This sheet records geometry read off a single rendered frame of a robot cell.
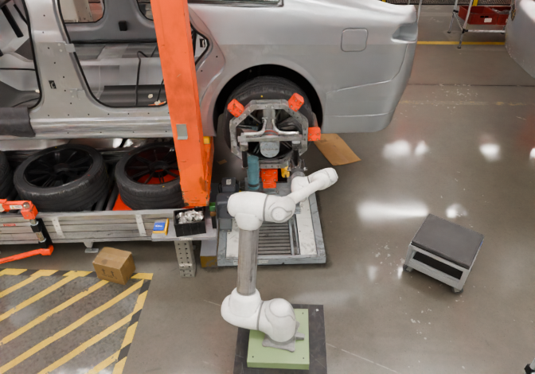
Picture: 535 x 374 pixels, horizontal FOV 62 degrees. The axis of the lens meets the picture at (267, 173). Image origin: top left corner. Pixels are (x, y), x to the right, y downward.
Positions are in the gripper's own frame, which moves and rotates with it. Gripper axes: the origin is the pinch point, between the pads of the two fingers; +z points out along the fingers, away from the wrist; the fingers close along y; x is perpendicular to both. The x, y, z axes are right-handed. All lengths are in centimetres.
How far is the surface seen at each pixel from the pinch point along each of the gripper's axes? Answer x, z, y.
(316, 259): -77, -22, 16
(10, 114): 13, 42, -201
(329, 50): 57, 40, 24
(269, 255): -77, -17, -18
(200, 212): -26, -24, -64
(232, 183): -40, 23, -45
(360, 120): 3, 40, 51
